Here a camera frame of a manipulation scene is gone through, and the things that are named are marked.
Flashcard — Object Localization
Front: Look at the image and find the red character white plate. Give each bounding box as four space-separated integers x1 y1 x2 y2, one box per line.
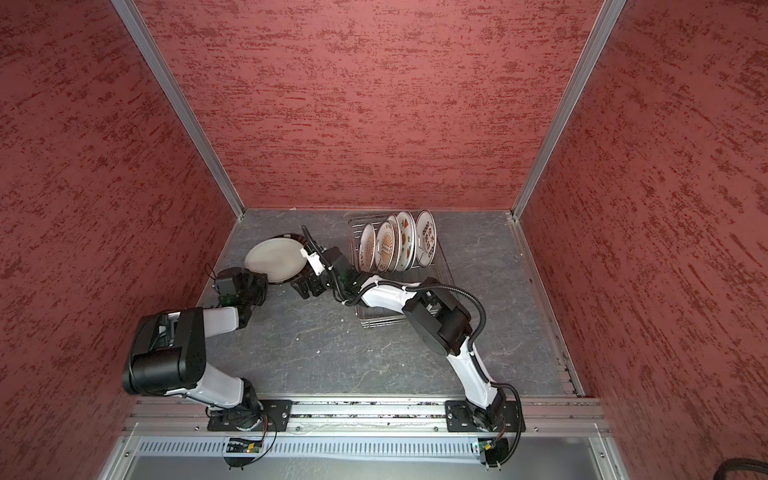
416 210 437 268

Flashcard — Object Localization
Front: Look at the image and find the metal wire dish rack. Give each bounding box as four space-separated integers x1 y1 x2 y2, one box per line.
346 209 462 329

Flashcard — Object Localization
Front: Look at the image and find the white leaf pattern plate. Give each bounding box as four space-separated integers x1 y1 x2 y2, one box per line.
244 241 307 284

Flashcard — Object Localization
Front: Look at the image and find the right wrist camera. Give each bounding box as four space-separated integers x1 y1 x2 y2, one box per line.
300 245 326 277

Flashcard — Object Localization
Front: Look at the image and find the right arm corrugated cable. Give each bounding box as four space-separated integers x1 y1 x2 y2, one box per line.
344 278 524 466

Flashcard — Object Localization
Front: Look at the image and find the right corner aluminium profile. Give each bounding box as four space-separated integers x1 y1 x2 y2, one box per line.
511 0 626 222

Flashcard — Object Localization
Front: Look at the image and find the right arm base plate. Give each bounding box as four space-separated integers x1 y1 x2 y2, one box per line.
444 400 527 434

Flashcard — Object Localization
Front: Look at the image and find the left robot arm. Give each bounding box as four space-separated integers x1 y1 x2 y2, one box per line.
122 267 268 432

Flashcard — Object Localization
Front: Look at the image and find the dark rimmed patterned plate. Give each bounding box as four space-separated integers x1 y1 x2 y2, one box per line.
263 233 307 249

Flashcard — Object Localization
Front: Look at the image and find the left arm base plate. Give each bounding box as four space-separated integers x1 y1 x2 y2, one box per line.
207 399 293 434

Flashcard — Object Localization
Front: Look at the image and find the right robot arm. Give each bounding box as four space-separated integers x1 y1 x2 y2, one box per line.
301 225 525 435

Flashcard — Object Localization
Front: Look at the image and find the left corner aluminium profile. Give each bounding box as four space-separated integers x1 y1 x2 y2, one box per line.
111 0 247 220

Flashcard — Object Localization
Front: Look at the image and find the orange sunburst plate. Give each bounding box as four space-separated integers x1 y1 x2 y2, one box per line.
358 223 376 272
375 215 399 272

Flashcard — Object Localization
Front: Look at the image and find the aluminium front rail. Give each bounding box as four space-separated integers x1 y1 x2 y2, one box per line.
121 396 612 437

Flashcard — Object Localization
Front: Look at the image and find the watermelon print white plate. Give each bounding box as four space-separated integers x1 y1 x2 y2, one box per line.
396 211 416 271

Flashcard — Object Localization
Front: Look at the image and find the perforated cable tray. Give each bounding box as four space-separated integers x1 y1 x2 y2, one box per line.
134 436 483 463

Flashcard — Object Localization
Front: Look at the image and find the corner aluminium profile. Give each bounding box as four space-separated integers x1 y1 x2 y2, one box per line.
111 0 247 220
511 0 626 222

